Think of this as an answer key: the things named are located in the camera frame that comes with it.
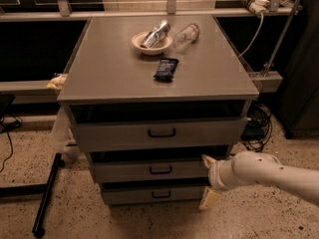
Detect black metal stand leg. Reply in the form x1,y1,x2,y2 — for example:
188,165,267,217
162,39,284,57
32,153,65,239

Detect clear plastic bottle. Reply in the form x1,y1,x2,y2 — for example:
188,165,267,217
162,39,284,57
173,23,200,52

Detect beige ceramic bowl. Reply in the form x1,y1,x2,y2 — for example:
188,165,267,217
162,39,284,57
132,32,172,56

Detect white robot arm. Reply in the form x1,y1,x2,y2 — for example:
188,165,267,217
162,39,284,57
199,151,319,210

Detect grey drawer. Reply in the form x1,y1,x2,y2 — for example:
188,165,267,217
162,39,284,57
71,118,247,152
89,157,208,183
101,184,205,205

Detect black cable bundle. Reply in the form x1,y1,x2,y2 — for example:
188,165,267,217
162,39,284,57
238,103,273,153

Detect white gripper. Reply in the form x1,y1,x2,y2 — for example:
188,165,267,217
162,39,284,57
199,154,238,210

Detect clear plastic bag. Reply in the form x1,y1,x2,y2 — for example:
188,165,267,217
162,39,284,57
51,107,80,163

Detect grey bottom drawer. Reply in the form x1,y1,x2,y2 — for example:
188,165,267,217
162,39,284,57
101,184,205,205

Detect white power strip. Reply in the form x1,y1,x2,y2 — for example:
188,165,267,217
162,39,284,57
239,0,267,17

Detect black snack packet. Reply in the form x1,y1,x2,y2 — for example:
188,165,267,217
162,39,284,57
154,58,178,83

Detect white power cable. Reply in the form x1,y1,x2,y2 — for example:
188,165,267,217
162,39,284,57
236,12,265,59

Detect black floor cable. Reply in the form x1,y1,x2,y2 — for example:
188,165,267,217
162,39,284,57
0,113,24,173

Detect grey top drawer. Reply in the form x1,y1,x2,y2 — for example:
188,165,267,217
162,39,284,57
71,118,247,152

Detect silver metal can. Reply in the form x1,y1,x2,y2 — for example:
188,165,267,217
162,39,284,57
141,20,170,49

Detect grey middle drawer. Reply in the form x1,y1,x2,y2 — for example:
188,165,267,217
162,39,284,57
89,157,208,183

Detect grey drawer cabinet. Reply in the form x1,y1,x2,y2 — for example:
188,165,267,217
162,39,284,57
58,15,258,192

